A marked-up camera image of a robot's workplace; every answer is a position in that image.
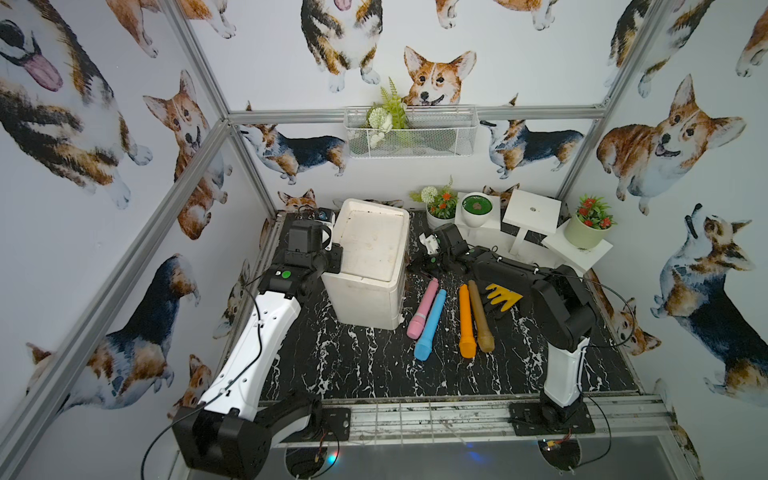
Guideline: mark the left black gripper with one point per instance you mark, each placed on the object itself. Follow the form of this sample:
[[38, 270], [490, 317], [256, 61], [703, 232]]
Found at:
[[327, 258]]

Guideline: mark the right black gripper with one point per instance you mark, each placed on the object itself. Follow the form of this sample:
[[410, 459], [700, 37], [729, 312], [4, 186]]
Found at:
[[419, 259]]

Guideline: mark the white three-drawer cabinet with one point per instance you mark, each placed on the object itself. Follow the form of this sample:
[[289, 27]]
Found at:
[[369, 289]]

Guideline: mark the pink toy microphone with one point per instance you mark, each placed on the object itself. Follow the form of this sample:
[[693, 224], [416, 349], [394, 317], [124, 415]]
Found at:
[[417, 324]]

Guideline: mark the tan toy microphone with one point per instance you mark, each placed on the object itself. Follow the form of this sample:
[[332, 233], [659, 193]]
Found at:
[[485, 338]]

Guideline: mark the blue toy microphone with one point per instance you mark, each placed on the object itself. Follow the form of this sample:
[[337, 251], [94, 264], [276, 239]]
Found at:
[[424, 345]]

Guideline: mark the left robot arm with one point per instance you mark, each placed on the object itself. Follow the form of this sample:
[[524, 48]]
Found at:
[[228, 433]]

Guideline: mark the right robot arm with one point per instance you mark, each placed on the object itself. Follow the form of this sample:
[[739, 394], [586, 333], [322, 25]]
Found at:
[[556, 298]]

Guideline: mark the white cup green inside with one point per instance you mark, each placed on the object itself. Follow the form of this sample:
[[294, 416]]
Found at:
[[476, 209]]

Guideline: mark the potted plant red white flowers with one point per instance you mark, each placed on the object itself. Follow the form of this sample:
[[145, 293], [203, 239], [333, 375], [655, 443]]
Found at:
[[440, 203]]

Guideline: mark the white tiered display stand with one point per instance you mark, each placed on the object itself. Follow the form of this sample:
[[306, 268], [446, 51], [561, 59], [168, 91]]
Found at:
[[529, 230]]

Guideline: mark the green pot red flowers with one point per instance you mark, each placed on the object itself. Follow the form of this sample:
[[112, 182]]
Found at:
[[590, 223]]

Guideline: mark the green fern with white flower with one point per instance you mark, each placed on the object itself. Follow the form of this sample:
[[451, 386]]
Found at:
[[388, 115]]

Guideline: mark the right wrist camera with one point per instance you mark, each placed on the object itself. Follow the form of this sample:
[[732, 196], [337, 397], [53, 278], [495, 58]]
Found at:
[[431, 244]]

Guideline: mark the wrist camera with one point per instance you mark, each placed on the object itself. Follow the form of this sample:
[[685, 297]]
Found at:
[[312, 230], [431, 244]]

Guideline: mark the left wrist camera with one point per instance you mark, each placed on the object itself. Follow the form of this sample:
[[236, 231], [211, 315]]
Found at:
[[312, 230]]

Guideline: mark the white wire wall basket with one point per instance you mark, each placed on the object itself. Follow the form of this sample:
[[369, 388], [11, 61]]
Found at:
[[447, 131]]

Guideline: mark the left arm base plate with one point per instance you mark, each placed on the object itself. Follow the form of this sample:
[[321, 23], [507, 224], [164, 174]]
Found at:
[[335, 422]]

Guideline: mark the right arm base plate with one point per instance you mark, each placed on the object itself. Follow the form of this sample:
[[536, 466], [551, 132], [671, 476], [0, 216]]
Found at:
[[542, 419]]

